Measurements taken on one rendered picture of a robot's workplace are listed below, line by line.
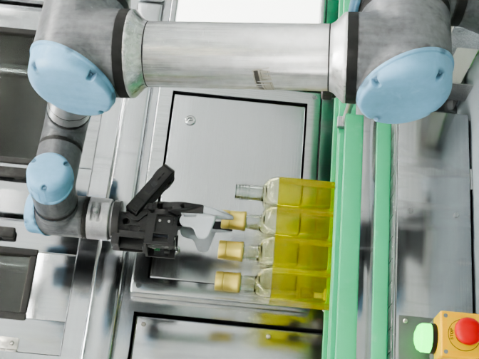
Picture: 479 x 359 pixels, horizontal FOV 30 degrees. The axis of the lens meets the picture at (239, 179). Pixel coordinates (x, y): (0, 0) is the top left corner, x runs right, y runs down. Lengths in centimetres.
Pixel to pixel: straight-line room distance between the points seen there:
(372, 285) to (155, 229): 39
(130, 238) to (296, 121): 46
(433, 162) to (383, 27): 47
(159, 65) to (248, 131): 71
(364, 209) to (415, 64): 46
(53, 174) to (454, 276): 66
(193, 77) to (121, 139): 70
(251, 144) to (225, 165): 7
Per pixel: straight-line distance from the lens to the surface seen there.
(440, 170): 153
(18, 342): 174
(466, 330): 133
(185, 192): 176
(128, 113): 185
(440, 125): 157
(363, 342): 142
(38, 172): 149
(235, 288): 156
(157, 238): 157
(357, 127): 155
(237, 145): 181
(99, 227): 158
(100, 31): 115
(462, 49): 151
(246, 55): 112
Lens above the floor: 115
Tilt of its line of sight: level
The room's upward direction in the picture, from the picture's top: 84 degrees counter-clockwise
